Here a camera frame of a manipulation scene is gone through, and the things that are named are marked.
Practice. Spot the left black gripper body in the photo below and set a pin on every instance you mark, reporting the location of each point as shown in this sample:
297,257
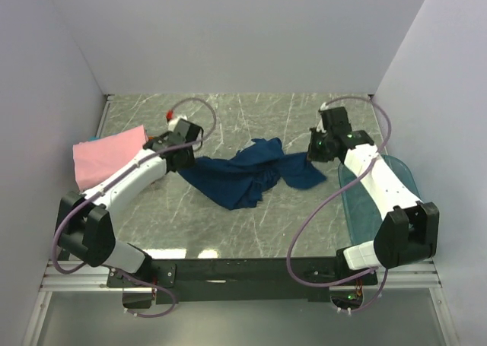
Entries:
189,160

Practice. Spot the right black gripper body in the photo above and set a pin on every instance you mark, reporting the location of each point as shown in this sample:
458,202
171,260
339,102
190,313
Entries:
318,150

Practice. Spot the blue t shirt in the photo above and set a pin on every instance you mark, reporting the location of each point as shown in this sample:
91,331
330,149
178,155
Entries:
240,182

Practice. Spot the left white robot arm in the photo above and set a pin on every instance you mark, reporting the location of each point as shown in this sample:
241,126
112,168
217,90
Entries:
85,221

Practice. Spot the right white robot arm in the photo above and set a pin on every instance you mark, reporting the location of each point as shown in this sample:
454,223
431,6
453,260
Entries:
409,228

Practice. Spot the teal plastic bin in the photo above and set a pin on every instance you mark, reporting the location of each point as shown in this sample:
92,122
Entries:
389,184

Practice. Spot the folded pink t shirt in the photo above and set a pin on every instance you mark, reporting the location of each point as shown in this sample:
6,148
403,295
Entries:
97,160

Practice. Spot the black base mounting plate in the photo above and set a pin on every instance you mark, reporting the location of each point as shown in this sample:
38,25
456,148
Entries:
200,280

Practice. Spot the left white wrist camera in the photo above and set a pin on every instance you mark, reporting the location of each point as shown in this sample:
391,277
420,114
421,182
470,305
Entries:
172,119

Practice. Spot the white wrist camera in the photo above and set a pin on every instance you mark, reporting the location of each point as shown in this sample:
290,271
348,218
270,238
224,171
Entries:
324,123
172,119

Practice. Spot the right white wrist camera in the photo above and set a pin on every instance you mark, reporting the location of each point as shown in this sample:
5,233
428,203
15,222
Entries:
324,123

